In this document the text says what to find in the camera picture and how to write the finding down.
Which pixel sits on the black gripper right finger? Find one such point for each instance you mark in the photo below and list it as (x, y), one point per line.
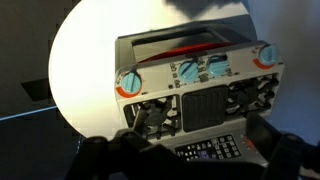
(290, 160)

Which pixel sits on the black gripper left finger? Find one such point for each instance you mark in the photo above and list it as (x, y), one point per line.
(110, 156)

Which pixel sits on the grey toy stove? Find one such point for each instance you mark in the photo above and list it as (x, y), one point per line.
(156, 76)

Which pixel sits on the round white table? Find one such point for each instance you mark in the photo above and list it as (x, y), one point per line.
(86, 66)

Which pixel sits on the small blue knob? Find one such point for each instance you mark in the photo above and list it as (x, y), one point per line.
(216, 65)
(188, 71)

